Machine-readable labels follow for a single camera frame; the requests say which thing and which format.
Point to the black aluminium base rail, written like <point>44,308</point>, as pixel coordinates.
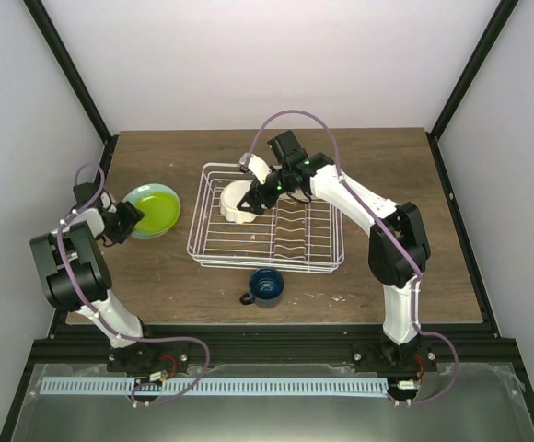
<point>362,346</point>

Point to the white scalloped bowl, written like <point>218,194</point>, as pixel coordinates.
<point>230,197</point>

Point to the light blue slotted strip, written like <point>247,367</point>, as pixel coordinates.
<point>343,387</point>

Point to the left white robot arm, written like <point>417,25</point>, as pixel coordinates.
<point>72,271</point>

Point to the right black frame post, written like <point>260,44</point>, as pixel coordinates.
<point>482,49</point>

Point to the pale green plate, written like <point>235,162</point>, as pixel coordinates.
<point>144,190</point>

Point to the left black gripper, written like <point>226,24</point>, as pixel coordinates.
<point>132,216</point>

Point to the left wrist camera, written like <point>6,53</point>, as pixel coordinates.
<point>107,201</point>

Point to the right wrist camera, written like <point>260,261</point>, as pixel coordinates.
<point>251,164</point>

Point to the white wire dish rack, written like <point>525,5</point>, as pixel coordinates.
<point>291,237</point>

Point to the lime green plate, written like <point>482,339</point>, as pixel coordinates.
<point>161,211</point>

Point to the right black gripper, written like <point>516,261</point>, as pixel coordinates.
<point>250,198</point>

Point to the left black frame post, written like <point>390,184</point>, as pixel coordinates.
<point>54,41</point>

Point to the black frame post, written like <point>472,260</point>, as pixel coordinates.
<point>54,41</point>
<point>482,49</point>

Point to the dark blue mug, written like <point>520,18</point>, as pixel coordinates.
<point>265,288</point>

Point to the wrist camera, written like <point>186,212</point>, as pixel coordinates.
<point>251,164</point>
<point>107,201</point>

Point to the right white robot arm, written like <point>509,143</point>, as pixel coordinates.
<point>398,245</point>

